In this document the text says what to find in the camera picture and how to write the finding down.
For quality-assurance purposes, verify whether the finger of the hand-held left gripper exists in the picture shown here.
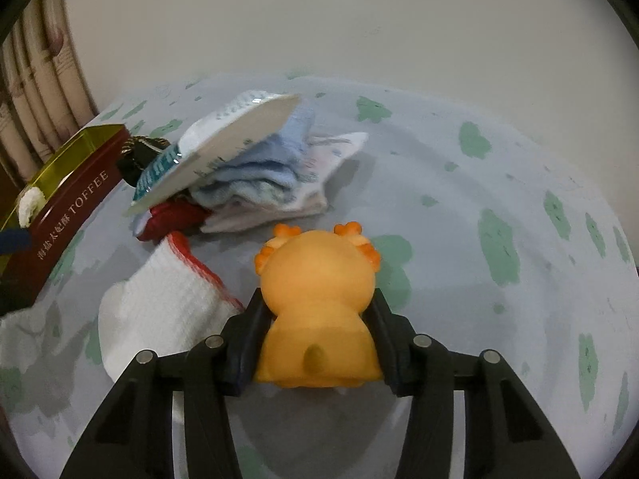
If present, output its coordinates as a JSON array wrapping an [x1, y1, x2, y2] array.
[[0, 228, 32, 256]]

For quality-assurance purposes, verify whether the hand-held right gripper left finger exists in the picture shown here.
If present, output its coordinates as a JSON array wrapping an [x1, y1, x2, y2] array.
[[60, 287, 274, 479]]

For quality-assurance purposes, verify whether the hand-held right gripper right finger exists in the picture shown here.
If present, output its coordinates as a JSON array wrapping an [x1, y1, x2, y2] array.
[[367, 289, 582, 479]]

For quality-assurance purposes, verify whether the dark red tin box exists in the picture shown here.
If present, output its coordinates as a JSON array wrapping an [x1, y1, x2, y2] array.
[[0, 124, 131, 310]]

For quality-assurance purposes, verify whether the light blue towel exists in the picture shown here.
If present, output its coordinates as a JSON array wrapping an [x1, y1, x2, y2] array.
[[192, 105, 316, 206]]

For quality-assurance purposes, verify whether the small white towel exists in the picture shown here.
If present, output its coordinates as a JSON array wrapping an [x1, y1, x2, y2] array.
[[19, 187, 44, 223]]

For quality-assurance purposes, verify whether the white cloth with red edge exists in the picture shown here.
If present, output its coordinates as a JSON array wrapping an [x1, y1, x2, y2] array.
[[97, 232, 245, 385]]

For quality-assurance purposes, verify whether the cloud print tablecloth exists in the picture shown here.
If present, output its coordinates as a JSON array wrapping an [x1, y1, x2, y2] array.
[[0, 72, 639, 479]]

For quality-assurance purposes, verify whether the black pouch with gold trim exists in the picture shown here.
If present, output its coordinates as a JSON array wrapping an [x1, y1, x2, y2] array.
[[117, 135, 173, 185]]

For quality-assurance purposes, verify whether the white folded cloth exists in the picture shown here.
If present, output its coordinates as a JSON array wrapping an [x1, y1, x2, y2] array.
[[200, 132, 369, 234]]

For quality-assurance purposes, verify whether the beige patterned curtain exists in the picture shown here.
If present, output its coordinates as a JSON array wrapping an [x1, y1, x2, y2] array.
[[0, 0, 98, 195]]

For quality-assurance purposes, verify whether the white printed wipe packet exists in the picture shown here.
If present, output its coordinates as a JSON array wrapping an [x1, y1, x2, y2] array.
[[124, 91, 301, 218]]

